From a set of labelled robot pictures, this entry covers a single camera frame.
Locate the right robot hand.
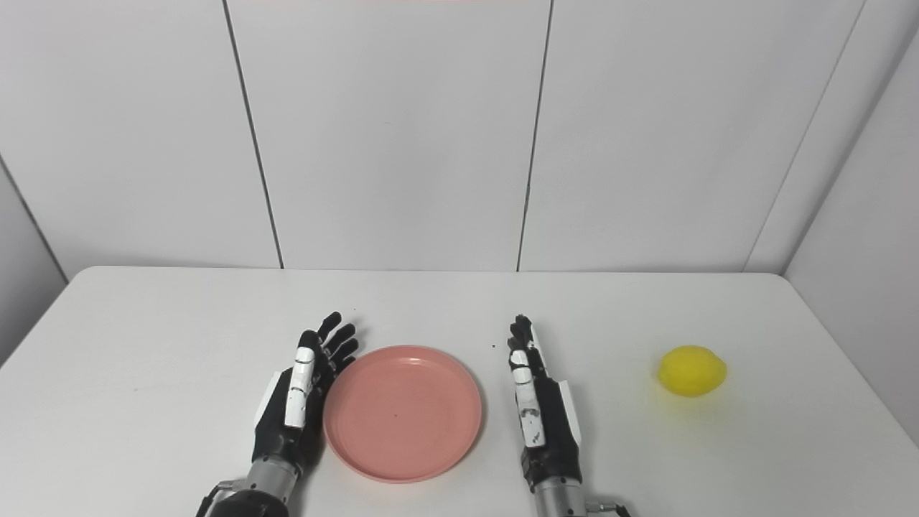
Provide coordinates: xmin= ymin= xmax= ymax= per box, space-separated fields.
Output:
xmin=507 ymin=315 xmax=583 ymax=493

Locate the yellow lemon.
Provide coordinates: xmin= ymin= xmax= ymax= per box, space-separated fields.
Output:
xmin=658 ymin=345 xmax=728 ymax=398

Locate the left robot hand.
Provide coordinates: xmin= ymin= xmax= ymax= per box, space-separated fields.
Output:
xmin=251 ymin=311 xmax=360 ymax=475

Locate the pink round plate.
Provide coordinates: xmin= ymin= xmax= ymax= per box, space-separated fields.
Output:
xmin=323 ymin=345 xmax=483 ymax=484

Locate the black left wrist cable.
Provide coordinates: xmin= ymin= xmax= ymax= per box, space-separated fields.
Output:
xmin=195 ymin=481 xmax=245 ymax=517

